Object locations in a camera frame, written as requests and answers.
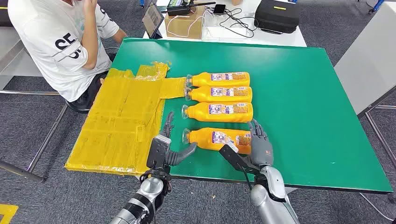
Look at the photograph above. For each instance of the metal desk frame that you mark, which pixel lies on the metal desk frame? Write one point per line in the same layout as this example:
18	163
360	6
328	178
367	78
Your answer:
47	138

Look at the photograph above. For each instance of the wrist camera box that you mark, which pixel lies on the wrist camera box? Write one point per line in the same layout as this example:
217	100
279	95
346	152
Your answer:
232	157
156	153

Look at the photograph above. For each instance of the orange detergent bottle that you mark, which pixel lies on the orange detergent bottle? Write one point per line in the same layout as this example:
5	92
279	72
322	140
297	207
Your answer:
201	79
198	112
201	139
201	94

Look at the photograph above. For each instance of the grey side table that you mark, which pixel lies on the grey side table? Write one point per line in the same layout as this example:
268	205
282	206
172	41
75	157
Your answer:
368	61

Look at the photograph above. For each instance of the yellow taped cardboard sheet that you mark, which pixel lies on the yellow taped cardboard sheet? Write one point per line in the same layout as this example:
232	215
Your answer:
117	123

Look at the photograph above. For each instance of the person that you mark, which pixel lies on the person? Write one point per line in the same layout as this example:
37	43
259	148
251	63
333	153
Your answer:
55	46

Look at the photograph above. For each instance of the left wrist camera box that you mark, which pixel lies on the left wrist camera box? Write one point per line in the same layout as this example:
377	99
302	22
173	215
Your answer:
156	153

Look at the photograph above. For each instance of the person's right hand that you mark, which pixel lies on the person's right hand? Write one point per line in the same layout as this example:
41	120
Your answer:
89	6

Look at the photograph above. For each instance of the black smartphone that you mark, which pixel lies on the black smartphone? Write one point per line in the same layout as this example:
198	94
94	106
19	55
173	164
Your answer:
219	8

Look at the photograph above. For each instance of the person's left forearm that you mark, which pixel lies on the person's left forearm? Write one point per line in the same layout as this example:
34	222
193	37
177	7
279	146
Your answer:
120	35

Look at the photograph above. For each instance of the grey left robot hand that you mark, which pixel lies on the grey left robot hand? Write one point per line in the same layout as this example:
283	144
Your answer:
178	157

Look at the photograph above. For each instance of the black tablet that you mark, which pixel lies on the black tablet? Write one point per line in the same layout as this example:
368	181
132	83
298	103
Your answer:
152	18

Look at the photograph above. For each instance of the person's right forearm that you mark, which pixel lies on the person's right forearm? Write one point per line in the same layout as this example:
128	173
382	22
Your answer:
90	40

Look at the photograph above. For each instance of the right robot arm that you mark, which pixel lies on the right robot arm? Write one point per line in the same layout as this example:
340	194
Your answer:
269	204

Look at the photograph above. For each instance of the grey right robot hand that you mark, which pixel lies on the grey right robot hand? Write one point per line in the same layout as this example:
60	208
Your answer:
261	151

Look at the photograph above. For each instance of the clear plastic box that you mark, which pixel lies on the clear plastic box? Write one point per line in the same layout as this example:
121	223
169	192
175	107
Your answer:
216	32

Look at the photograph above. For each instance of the black radio handset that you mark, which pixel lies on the black radio handset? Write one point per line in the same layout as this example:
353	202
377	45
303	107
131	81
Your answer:
178	9

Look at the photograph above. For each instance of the green table board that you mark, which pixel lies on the green table board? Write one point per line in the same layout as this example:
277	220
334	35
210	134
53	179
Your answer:
294	108

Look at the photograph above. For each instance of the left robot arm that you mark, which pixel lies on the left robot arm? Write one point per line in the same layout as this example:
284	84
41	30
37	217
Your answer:
148	188

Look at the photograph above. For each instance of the small brown object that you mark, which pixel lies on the small brown object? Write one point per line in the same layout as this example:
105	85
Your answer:
237	2

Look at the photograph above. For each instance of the yellow floor tape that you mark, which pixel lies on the yellow floor tape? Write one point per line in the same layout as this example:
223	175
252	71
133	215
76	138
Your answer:
6	213

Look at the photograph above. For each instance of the metal side table frame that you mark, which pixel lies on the metal side table frame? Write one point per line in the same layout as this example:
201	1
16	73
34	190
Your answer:
376	133

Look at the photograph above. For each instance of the black carrying case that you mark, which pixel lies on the black carrying case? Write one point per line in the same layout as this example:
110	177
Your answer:
277	17

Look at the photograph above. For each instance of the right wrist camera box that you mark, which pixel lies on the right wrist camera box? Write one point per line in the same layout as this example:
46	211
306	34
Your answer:
232	157

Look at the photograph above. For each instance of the brown cardboard box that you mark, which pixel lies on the brown cardboard box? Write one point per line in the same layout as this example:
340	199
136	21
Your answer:
182	28

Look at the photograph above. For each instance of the white desk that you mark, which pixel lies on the white desk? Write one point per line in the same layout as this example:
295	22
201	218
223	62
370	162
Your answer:
278	40

